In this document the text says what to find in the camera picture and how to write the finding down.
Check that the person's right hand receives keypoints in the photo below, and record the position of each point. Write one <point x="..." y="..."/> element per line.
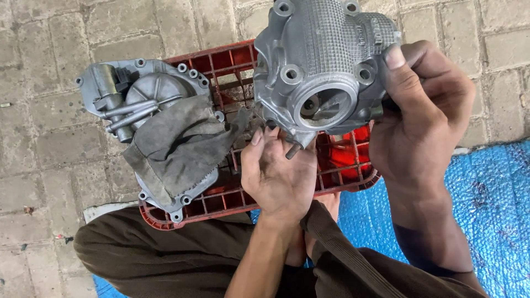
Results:
<point x="418" y="136"/>

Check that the grey metal cylinder head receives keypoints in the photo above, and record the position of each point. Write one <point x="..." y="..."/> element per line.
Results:
<point x="323" y="70"/>

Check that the grey dirty cloth rag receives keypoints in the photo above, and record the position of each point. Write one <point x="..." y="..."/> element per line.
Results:
<point x="182" y="149"/>

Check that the person's left fingers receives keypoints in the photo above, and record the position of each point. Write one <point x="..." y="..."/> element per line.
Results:
<point x="265" y="134"/>

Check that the person's foot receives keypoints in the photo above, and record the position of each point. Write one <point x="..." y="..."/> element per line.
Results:
<point x="314" y="231"/>

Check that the grey metal engine cover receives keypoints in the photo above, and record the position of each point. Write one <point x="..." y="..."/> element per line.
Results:
<point x="136" y="103"/>

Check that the blue bubble wrap sheet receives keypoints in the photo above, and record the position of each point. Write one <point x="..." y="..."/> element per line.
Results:
<point x="463" y="219"/>

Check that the red plastic crate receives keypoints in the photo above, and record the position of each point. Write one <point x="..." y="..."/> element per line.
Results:
<point x="343" y="161"/>

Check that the person's brown trousers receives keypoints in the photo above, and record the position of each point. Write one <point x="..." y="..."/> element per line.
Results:
<point x="174" y="256"/>

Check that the person's left hand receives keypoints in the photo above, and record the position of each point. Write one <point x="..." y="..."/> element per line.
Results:
<point x="278" y="182"/>

